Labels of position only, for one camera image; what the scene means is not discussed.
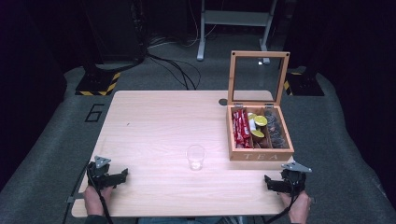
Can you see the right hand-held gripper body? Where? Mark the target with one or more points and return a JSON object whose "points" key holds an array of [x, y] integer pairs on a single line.
{"points": [[292, 180]]}

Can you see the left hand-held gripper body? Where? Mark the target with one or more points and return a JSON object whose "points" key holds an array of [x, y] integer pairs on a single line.
{"points": [[101, 175]]}

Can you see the person's left hand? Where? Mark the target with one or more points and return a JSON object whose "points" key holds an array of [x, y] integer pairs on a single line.
{"points": [[96, 199]]}

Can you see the person's right hand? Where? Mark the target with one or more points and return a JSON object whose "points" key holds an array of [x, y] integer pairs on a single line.
{"points": [[298, 207]]}

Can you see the wooden box with glass lid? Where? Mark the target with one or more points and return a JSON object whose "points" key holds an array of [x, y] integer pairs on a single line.
{"points": [[239, 154]]}

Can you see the yellow lidded capsule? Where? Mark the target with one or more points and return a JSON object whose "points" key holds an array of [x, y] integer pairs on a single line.
{"points": [[251, 116], [261, 120], [257, 133]]}

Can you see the pile of dark capsules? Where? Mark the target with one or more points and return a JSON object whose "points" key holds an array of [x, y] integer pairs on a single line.
{"points": [[277, 129]]}

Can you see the row of red packets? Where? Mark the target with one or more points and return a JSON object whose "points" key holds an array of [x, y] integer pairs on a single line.
{"points": [[241, 127]]}

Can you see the clear plastic cup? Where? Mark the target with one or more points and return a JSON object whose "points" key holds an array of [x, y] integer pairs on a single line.
{"points": [[195, 158]]}

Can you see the black table grommet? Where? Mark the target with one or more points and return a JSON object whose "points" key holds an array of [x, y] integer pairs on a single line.
{"points": [[223, 101]]}

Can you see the black yellow striped stand base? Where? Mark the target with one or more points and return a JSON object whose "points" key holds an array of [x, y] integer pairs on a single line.
{"points": [[303, 85], [99, 84]]}

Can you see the dark cabinet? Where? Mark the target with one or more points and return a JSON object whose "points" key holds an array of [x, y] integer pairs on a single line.
{"points": [[115, 28]]}

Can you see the white metal stand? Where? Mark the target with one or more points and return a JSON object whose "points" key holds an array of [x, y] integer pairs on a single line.
{"points": [[233, 18]]}

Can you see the grey table clamp bracket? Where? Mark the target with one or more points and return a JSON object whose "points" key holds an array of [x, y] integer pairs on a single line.
{"points": [[74, 198]]}

